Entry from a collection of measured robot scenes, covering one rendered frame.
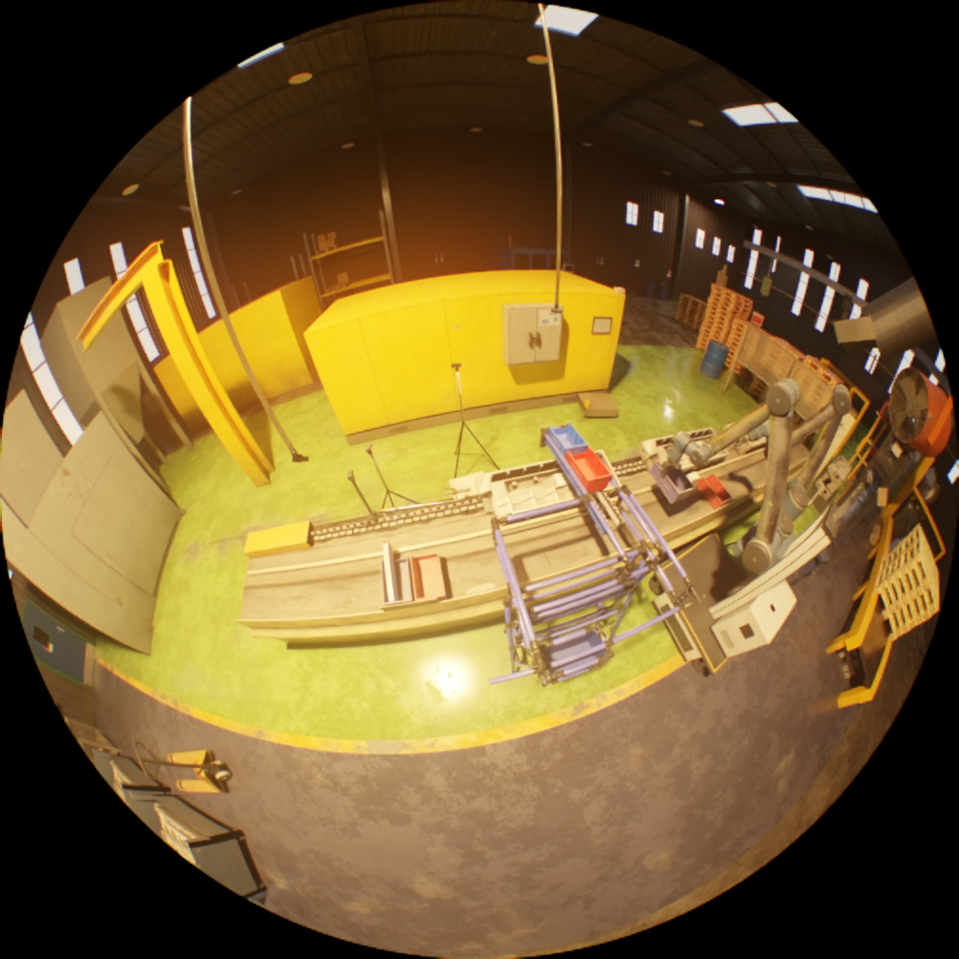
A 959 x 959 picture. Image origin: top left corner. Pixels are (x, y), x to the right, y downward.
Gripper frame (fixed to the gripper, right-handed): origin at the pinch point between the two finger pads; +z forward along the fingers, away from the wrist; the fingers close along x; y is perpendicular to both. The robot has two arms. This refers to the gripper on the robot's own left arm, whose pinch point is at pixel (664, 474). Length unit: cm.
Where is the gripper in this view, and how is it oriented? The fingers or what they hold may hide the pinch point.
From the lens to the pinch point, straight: 226.0
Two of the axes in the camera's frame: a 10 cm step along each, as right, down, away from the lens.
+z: 0.6, 6.5, 7.5
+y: -2.2, -7.3, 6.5
